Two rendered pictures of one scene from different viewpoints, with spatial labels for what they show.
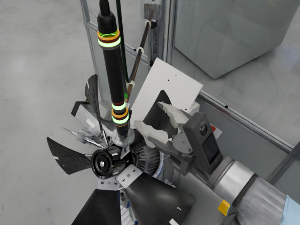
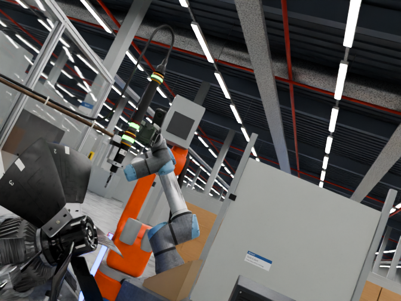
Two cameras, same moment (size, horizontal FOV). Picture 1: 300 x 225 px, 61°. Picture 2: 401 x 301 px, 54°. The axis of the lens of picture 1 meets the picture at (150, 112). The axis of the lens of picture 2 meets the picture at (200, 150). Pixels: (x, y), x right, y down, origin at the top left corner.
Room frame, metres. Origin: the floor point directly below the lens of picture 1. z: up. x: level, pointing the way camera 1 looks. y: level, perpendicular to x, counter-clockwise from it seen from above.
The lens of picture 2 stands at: (1.06, 1.36, 1.41)
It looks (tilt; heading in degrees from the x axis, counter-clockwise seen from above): 9 degrees up; 234
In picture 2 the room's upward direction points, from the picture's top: 24 degrees clockwise
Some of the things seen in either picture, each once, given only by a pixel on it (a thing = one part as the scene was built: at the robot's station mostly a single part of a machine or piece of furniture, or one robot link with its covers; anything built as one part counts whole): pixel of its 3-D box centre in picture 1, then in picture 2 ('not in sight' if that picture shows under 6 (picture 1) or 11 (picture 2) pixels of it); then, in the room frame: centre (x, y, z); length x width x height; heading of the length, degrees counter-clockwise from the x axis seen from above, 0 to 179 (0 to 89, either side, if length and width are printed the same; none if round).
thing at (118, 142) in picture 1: (122, 125); (119, 151); (0.45, 0.08, 1.50); 0.09 x 0.07 x 0.10; 171
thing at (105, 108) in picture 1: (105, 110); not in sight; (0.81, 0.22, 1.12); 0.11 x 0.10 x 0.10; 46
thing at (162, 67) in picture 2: (116, 90); (139, 114); (0.44, 0.08, 1.66); 0.04 x 0.04 x 0.46
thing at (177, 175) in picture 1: (179, 161); not in sight; (0.91, -0.22, 0.42); 0.04 x 0.04 x 0.83; 46
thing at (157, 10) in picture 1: (153, 5); not in sight; (1.05, -0.02, 1.54); 0.10 x 0.07 x 0.08; 171
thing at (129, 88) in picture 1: (140, 51); (43, 101); (0.74, 0.03, 1.54); 0.54 x 0.01 x 0.01; 171
